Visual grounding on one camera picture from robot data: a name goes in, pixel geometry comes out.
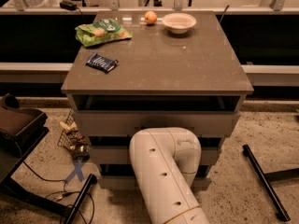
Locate black power adapter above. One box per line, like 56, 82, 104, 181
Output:
60, 0, 77, 11

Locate black stand leg right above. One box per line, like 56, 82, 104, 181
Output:
242, 145, 299, 222

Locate blue tape cross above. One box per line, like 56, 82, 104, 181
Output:
65, 157, 89, 183

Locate white bowl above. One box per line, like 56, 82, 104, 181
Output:
162, 13, 197, 35

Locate grey drawer cabinet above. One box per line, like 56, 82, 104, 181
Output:
62, 10, 253, 177

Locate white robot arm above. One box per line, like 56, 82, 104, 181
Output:
129, 127, 210, 224

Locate orange fruit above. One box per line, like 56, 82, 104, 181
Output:
144, 11, 157, 25

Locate green snack bag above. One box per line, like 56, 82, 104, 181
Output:
75, 18, 132, 48

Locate black floor cable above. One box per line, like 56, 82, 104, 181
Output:
21, 161, 95, 224

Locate wire basket with items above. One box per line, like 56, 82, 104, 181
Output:
58, 112, 89, 160

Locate black stand left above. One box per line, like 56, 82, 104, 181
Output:
0, 93, 96, 224

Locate grey drawer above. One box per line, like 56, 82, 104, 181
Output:
88, 146, 221, 165
98, 175, 211, 190
73, 111, 240, 137

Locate blue snack packet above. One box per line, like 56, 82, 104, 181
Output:
86, 53, 119, 73

